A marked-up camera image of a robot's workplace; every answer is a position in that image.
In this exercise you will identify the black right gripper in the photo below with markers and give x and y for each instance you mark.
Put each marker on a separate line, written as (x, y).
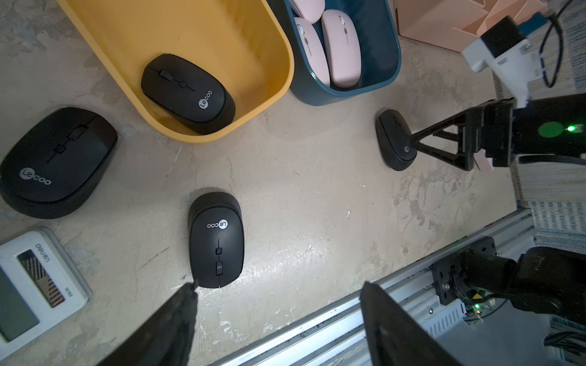
(487, 126)

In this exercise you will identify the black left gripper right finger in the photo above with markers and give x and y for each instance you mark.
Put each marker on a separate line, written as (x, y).
(393, 337)

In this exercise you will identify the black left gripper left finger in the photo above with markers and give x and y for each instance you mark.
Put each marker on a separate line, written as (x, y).
(166, 338)

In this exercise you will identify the black mouse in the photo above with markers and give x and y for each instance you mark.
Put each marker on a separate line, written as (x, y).
(216, 240)
(393, 137)
(188, 93)
(56, 166)

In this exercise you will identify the pink mouse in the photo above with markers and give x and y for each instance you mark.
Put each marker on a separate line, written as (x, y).
(342, 48)
(310, 10)
(314, 50)

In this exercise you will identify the teal plastic bin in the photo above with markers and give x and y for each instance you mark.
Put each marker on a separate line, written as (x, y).
(379, 45)

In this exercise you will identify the yellow plastic bin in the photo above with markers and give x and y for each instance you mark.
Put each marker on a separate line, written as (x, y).
(240, 43)

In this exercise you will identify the pink desk organizer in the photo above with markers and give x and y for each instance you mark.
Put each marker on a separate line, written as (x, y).
(455, 24)

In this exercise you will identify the white calculator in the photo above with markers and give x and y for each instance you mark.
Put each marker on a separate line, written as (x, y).
(40, 288)

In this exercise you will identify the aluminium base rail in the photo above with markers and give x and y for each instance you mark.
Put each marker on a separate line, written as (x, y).
(422, 295)

